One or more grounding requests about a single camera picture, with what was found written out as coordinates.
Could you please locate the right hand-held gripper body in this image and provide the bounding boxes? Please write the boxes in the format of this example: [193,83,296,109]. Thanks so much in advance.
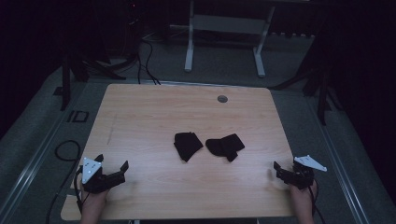
[281,154,328,191]

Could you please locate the black cloth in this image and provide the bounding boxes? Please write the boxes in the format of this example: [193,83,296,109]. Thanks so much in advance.
[205,133,246,163]
[173,132,205,163]

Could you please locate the black floor cables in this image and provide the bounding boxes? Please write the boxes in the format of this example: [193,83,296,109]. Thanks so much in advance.
[135,36,163,86]

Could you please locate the black metal stand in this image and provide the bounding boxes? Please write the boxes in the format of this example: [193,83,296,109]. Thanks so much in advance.
[268,60,345,126]
[52,50,127,112]

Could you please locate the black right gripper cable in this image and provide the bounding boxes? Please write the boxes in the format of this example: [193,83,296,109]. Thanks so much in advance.
[307,178,327,224]

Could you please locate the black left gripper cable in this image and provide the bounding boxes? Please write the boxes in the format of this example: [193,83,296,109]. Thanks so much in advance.
[45,159,84,224]

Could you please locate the silver floor rail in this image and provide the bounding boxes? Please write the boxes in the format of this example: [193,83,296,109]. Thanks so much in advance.
[306,92,373,224]
[0,81,94,224]

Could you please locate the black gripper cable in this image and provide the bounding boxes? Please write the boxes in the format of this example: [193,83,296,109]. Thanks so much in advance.
[307,178,327,224]
[45,159,84,224]

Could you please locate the black looped floor cable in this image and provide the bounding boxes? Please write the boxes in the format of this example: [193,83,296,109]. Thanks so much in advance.
[54,139,82,162]

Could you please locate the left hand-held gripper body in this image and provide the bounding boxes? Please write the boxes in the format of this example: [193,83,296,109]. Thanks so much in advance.
[79,157,126,195]

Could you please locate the black rectangular floor bracket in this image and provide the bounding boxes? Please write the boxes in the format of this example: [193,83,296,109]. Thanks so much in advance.
[66,109,91,124]

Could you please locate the person's right hand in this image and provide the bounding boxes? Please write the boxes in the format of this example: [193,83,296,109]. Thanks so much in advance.
[289,179,319,217]

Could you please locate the person's left hand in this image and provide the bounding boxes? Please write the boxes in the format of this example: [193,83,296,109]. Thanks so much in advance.
[79,185,110,217]

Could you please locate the white metal desk frame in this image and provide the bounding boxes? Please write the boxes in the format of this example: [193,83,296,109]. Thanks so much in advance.
[169,0,276,78]

